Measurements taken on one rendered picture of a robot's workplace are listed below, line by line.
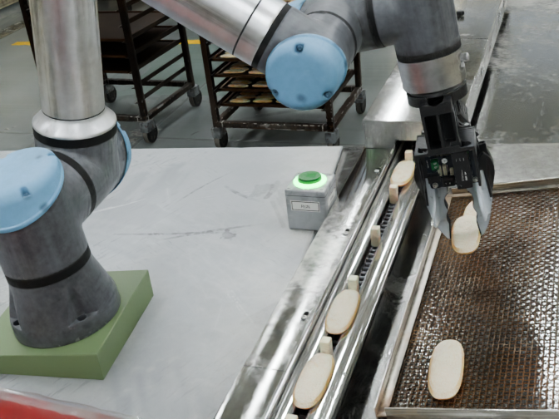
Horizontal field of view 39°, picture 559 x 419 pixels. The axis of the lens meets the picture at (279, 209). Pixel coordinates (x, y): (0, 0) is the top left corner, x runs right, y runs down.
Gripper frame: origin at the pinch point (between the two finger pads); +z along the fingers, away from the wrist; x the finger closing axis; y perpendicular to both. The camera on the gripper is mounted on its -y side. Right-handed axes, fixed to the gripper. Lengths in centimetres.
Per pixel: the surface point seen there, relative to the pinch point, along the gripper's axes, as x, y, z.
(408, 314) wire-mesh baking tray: -7.4, 12.4, 4.9
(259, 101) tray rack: -103, -237, 51
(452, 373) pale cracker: -1.6, 25.2, 4.1
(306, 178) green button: -25.9, -21.9, -0.5
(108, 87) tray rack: -209, -299, 45
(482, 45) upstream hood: 3, -86, 2
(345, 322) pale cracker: -16.2, 10.2, 6.7
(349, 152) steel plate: -25, -51, 8
